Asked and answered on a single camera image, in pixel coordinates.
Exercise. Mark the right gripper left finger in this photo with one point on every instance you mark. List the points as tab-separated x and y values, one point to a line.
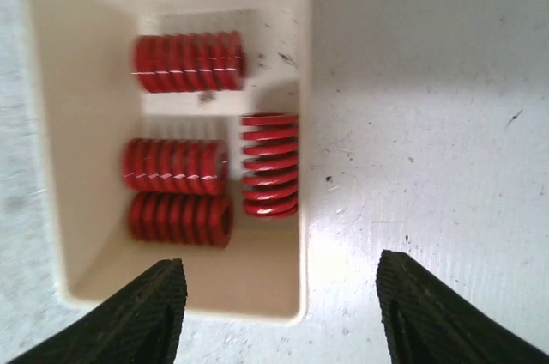
140	323

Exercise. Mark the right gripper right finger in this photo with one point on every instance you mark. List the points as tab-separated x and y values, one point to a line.
425	321

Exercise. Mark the white spring tray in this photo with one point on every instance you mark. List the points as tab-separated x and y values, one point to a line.
90	106

